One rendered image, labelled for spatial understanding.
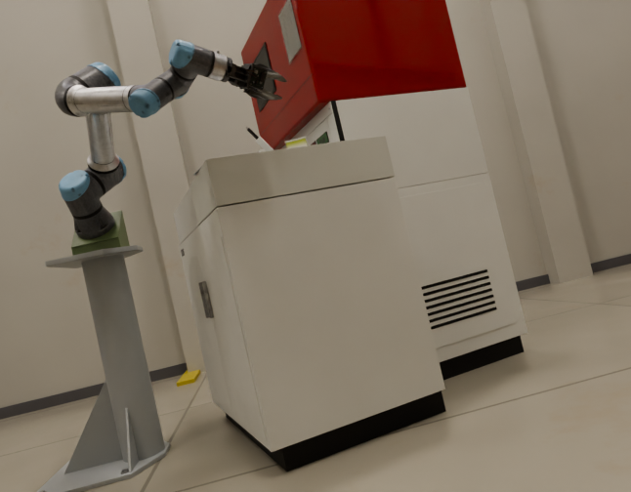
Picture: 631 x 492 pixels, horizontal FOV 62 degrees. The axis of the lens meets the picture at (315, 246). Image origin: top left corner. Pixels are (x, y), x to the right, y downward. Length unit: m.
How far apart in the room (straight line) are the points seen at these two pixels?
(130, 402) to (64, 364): 2.36
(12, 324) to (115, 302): 2.51
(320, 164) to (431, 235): 0.74
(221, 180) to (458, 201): 1.16
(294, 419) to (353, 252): 0.55
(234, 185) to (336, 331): 0.55
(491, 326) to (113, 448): 1.63
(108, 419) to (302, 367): 0.95
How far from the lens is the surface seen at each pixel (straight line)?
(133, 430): 2.23
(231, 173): 1.63
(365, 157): 1.80
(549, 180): 4.79
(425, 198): 2.30
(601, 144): 5.30
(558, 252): 4.76
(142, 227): 4.36
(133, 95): 1.57
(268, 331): 1.61
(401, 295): 1.79
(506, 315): 2.49
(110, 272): 2.19
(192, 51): 1.58
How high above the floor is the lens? 0.58
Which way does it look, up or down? 2 degrees up
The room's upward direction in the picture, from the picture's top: 13 degrees counter-clockwise
